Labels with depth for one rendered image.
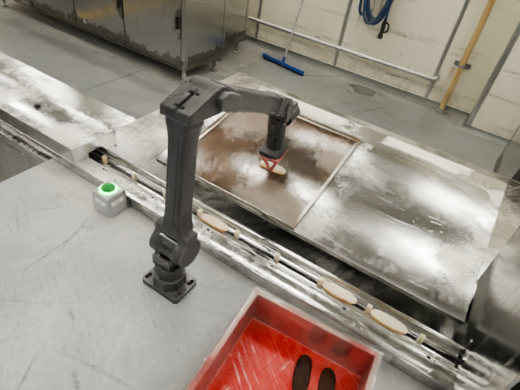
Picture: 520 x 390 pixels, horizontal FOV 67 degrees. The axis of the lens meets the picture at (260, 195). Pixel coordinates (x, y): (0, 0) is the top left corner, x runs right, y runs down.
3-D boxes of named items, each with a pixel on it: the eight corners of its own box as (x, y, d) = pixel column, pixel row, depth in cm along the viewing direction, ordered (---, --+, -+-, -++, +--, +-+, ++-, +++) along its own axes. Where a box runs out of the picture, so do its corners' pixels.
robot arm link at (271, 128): (265, 117, 117) (281, 124, 115) (276, 106, 121) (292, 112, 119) (263, 135, 122) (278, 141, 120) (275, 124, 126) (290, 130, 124)
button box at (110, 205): (94, 216, 124) (88, 189, 117) (113, 203, 129) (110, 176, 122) (111, 227, 121) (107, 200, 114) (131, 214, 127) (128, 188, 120)
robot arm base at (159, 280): (141, 281, 103) (176, 305, 99) (139, 261, 98) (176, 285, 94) (164, 261, 109) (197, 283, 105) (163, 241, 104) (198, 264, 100)
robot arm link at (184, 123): (151, 83, 73) (193, 102, 70) (197, 70, 83) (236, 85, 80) (148, 254, 99) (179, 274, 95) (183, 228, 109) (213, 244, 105)
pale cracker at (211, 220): (197, 218, 120) (197, 216, 119) (205, 212, 123) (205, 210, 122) (224, 234, 117) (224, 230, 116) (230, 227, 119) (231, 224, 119)
